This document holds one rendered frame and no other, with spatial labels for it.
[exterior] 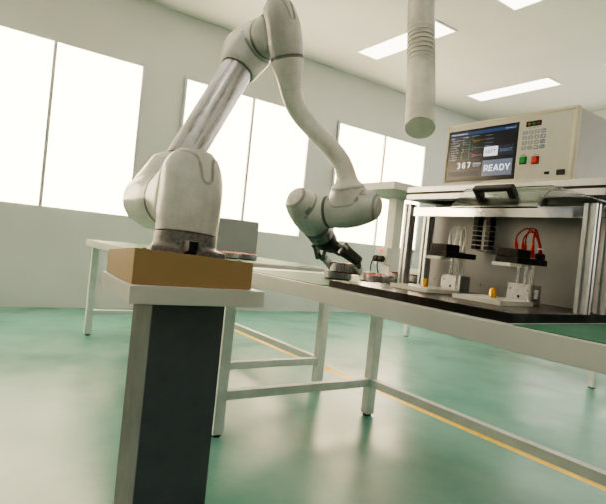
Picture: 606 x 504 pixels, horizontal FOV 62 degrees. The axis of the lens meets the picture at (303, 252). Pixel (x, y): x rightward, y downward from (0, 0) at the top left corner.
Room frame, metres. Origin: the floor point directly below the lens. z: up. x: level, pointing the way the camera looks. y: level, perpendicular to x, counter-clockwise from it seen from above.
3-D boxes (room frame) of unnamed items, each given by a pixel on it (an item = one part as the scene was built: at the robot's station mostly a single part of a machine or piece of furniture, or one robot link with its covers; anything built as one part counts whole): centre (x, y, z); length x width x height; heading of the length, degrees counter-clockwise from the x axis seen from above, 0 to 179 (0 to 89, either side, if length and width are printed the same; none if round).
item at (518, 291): (1.46, -0.64, 0.80); 0.08 x 0.05 x 0.06; 35
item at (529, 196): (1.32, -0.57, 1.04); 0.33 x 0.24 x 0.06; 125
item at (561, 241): (1.62, -0.67, 0.92); 0.66 x 0.01 x 0.30; 35
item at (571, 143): (1.65, -0.73, 1.22); 0.44 x 0.39 x 0.20; 35
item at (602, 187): (1.66, -0.72, 1.09); 0.68 x 0.44 x 0.05; 35
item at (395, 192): (2.55, -0.42, 0.98); 0.37 x 0.35 x 0.46; 35
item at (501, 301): (1.38, -0.52, 0.78); 0.15 x 0.15 x 0.01; 35
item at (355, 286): (1.48, -0.47, 0.76); 0.64 x 0.47 x 0.02; 35
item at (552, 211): (1.53, -0.54, 1.03); 0.62 x 0.01 x 0.03; 35
